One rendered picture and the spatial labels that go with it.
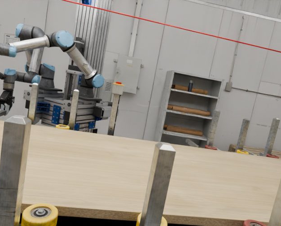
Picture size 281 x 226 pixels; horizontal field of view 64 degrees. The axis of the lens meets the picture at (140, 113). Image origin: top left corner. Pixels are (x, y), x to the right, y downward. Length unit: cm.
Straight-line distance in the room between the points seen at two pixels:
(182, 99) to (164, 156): 384
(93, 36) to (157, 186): 200
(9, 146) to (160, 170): 28
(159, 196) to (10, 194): 28
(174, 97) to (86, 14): 239
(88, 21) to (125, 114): 219
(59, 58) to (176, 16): 219
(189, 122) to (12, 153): 404
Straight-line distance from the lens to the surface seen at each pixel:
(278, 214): 66
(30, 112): 159
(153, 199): 49
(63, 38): 181
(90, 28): 238
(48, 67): 241
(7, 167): 47
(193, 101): 433
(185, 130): 406
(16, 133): 45
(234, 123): 472
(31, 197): 71
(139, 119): 420
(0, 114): 191
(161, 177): 47
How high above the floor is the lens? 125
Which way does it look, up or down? 7 degrees down
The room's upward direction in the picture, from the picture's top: 11 degrees clockwise
